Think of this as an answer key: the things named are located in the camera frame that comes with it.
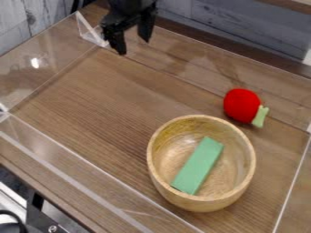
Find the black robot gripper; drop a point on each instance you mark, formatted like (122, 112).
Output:
(127, 13)

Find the red toy strawberry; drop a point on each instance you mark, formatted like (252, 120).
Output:
(244, 106)

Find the wooden bowl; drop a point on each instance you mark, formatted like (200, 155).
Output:
(172, 146)

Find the green rectangular block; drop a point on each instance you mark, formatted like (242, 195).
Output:
(198, 166)

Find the clear acrylic corner bracket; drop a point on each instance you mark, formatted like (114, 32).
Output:
(90, 33)

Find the black table leg bracket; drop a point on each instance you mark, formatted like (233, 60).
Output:
(38, 219)

